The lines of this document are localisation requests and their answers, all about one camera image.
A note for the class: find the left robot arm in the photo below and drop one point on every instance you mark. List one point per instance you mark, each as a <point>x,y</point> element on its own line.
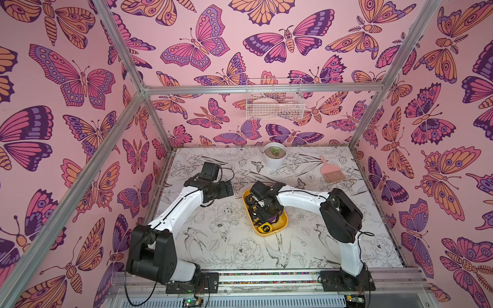
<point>152,253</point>

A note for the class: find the black round tape measure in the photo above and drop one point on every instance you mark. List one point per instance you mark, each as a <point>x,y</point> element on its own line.
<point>250,200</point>

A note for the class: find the white wire basket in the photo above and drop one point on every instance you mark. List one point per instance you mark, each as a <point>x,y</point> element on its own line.
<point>274,101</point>

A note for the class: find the small yellow tape measure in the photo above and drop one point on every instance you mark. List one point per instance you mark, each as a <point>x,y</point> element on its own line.
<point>265,228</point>

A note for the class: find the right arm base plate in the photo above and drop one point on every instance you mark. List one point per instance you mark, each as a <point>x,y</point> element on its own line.
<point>339,281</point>

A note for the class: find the pink hand brush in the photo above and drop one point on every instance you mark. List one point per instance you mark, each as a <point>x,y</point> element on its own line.
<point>330,172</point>

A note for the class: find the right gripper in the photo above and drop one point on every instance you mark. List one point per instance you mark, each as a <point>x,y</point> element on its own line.
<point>268,210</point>

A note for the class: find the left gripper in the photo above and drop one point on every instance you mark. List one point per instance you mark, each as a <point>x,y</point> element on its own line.
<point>224,193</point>

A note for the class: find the white plant pot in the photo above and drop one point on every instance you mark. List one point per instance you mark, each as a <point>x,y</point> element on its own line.
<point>274,155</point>

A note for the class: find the purple tape measure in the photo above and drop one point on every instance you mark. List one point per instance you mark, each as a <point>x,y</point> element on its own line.
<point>273,219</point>

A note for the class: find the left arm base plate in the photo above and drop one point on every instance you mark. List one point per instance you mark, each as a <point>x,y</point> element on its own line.
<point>206,283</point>

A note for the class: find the aluminium front rail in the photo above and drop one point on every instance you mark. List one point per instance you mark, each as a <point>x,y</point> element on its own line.
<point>248,282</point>

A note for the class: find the yellow storage tray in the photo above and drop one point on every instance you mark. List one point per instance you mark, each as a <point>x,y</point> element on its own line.
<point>257,217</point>

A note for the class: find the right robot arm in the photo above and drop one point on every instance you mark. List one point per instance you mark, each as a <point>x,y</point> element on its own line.
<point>341,216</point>

